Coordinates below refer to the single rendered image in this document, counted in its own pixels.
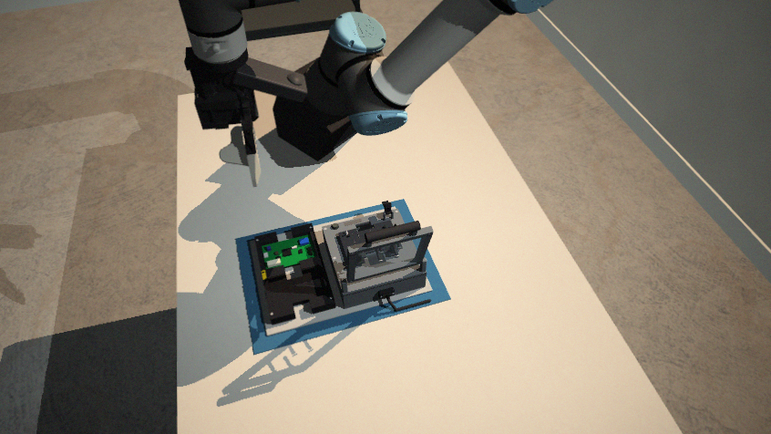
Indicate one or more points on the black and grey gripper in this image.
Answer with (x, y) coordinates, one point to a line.
(226, 104)

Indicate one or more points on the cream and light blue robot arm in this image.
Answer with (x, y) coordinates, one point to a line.
(351, 76)

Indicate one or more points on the green circuit board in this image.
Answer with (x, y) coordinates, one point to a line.
(288, 252)

